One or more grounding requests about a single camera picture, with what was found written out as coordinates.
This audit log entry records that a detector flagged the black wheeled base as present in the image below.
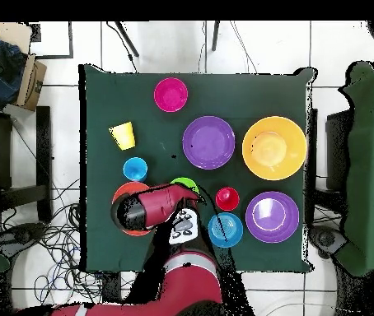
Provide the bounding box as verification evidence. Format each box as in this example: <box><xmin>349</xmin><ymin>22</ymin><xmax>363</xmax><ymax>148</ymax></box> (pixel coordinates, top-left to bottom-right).
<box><xmin>0</xmin><ymin>221</ymin><xmax>48</xmax><ymax>261</ymax></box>
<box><xmin>308</xmin><ymin>223</ymin><xmax>348</xmax><ymax>261</ymax></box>

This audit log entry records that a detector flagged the purple bowl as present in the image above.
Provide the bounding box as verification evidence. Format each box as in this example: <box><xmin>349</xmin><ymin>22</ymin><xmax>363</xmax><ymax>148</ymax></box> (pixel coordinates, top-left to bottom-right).
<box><xmin>182</xmin><ymin>115</ymin><xmax>236</xmax><ymax>171</ymax></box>
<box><xmin>245</xmin><ymin>191</ymin><xmax>301</xmax><ymax>244</ymax></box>

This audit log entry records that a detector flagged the black metal frame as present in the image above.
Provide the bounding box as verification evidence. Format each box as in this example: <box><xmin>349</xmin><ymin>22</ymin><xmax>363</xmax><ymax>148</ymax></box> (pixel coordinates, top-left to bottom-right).
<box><xmin>0</xmin><ymin>105</ymin><xmax>53</xmax><ymax>225</ymax></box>
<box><xmin>305</xmin><ymin>108</ymin><xmax>354</xmax><ymax>215</ymax></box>

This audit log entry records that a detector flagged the large yellow bowl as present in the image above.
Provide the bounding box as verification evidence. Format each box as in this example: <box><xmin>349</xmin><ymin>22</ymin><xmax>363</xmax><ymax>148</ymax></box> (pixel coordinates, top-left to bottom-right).
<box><xmin>241</xmin><ymin>115</ymin><xmax>307</xmax><ymax>181</ymax></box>

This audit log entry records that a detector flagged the white board black frame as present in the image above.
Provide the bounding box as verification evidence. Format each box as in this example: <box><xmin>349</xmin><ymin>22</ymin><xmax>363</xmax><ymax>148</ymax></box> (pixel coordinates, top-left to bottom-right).
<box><xmin>28</xmin><ymin>21</ymin><xmax>74</xmax><ymax>60</ymax></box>

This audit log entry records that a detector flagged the black stand leg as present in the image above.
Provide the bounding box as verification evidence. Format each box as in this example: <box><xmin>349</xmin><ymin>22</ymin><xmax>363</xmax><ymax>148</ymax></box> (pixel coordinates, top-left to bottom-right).
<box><xmin>114</xmin><ymin>21</ymin><xmax>140</xmax><ymax>58</ymax></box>
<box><xmin>211</xmin><ymin>21</ymin><xmax>222</xmax><ymax>52</ymax></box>

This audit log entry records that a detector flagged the blue clothing pile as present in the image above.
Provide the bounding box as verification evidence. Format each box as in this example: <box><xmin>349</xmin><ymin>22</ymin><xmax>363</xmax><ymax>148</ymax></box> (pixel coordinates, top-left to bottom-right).
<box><xmin>0</xmin><ymin>32</ymin><xmax>28</xmax><ymax>109</ymax></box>

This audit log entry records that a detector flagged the yellow cup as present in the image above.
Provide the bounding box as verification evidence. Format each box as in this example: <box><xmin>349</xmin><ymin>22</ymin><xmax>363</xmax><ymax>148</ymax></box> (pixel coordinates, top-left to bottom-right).
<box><xmin>108</xmin><ymin>121</ymin><xmax>135</xmax><ymax>140</ymax></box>
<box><xmin>115</xmin><ymin>133</ymin><xmax>137</xmax><ymax>151</ymax></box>

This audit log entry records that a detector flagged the green bowl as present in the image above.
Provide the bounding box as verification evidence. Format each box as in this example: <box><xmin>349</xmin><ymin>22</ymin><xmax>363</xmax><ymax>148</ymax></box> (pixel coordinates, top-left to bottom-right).
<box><xmin>169</xmin><ymin>177</ymin><xmax>201</xmax><ymax>196</ymax></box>

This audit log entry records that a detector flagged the dark green tablecloth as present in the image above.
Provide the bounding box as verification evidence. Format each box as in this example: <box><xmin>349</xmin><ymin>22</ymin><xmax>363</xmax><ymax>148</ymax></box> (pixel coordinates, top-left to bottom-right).
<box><xmin>78</xmin><ymin>63</ymin><xmax>318</xmax><ymax>274</ymax></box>

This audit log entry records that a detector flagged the beige cardboard sheet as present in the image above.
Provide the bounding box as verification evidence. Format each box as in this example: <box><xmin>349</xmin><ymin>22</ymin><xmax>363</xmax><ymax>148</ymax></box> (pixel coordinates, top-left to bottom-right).
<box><xmin>0</xmin><ymin>21</ymin><xmax>33</xmax><ymax>53</ymax></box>

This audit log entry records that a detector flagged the orange-red bowl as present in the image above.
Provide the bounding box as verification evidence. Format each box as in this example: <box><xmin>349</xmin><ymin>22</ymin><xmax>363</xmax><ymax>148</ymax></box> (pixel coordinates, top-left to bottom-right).
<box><xmin>111</xmin><ymin>181</ymin><xmax>153</xmax><ymax>237</ymax></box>

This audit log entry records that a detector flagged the blue bowl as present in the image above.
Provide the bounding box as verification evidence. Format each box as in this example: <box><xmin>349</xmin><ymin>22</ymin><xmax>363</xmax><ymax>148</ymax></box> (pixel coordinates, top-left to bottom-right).
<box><xmin>208</xmin><ymin>211</ymin><xmax>245</xmax><ymax>249</ymax></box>

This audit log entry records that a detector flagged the black cable tangle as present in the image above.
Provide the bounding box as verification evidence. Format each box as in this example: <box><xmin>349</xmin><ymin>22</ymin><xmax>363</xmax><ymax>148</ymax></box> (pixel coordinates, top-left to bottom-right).
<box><xmin>0</xmin><ymin>177</ymin><xmax>142</xmax><ymax>309</ymax></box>

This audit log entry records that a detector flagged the blue cup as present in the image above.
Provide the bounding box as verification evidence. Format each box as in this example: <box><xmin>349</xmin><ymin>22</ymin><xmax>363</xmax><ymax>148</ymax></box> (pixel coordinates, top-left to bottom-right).
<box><xmin>122</xmin><ymin>156</ymin><xmax>149</xmax><ymax>183</ymax></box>

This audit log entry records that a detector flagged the red cup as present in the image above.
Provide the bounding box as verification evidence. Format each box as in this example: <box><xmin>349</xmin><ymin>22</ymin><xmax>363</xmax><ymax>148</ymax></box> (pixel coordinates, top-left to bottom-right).
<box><xmin>215</xmin><ymin>186</ymin><xmax>241</xmax><ymax>212</ymax></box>

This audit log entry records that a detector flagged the pink bowl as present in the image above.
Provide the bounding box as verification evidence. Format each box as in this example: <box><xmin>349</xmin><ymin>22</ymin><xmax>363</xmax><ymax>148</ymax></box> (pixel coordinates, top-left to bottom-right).
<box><xmin>152</xmin><ymin>77</ymin><xmax>189</xmax><ymax>114</ymax></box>

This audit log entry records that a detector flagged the cardboard box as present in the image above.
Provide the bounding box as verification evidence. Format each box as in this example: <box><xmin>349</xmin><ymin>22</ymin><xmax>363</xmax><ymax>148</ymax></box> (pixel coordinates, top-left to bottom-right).
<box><xmin>12</xmin><ymin>53</ymin><xmax>48</xmax><ymax>112</ymax></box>

